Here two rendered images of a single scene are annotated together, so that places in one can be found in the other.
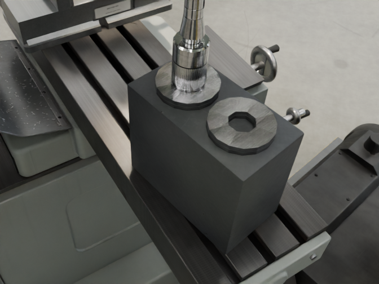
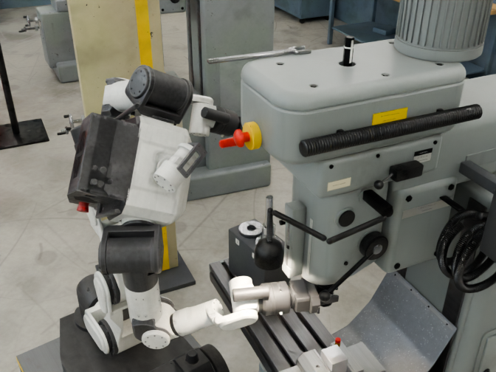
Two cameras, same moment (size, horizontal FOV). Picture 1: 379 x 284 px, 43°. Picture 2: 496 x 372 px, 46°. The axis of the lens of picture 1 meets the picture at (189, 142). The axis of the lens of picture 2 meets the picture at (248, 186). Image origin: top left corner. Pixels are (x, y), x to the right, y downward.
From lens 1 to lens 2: 2.22 m
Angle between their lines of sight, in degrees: 99
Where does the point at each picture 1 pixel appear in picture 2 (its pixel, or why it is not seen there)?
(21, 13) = (362, 349)
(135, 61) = (288, 345)
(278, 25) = not seen: outside the picture
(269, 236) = not seen: hidden behind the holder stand
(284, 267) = not seen: hidden behind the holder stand
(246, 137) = (251, 224)
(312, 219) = (215, 266)
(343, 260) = (166, 350)
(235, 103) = (252, 233)
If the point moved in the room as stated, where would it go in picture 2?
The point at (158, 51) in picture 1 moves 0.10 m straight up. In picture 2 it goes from (272, 351) to (273, 328)
